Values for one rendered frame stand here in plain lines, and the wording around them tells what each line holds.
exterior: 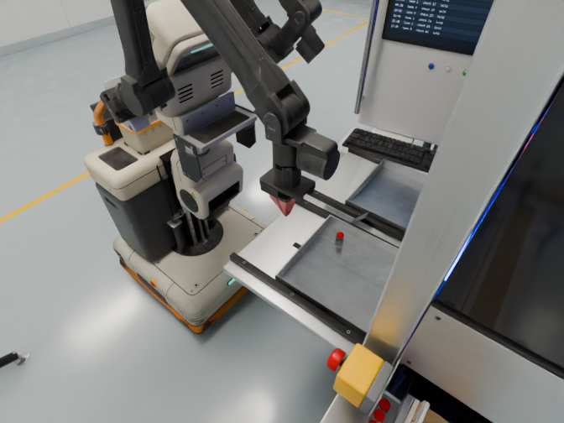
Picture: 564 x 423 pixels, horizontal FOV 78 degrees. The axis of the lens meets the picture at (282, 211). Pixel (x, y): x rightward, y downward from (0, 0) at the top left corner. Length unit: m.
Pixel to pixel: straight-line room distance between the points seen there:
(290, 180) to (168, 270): 1.15
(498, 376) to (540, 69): 0.41
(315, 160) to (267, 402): 1.27
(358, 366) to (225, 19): 0.60
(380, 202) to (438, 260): 0.68
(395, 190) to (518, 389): 0.73
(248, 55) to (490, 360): 0.56
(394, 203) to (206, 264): 0.95
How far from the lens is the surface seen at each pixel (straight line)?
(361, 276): 0.93
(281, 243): 0.97
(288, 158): 0.64
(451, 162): 0.38
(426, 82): 1.49
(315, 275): 0.91
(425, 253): 0.46
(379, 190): 1.17
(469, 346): 0.57
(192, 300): 1.61
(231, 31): 0.61
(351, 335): 0.82
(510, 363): 0.56
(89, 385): 1.92
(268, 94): 0.59
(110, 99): 1.04
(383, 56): 1.50
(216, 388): 1.74
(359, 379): 0.65
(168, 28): 1.01
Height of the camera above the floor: 1.63
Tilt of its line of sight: 45 degrees down
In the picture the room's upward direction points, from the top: straight up
